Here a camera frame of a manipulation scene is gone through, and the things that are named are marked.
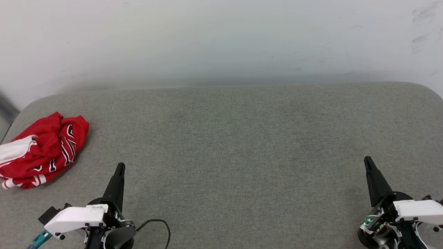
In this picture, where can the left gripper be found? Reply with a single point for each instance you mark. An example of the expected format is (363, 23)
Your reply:
(76, 218)

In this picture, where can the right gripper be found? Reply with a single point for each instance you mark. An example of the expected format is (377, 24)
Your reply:
(415, 211)

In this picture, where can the red and white jersey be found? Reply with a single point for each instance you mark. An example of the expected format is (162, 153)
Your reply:
(45, 152)

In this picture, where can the grey fabric sofa seat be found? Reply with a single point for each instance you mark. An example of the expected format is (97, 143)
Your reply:
(225, 155)

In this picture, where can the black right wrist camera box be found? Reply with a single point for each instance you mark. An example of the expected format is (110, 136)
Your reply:
(432, 199)

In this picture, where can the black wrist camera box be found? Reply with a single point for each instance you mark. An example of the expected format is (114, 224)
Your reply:
(432, 199)
(52, 213)

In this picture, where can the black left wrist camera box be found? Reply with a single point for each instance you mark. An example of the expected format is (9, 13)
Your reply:
(52, 213)

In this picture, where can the teal left camera connector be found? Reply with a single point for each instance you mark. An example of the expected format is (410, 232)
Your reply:
(41, 238)

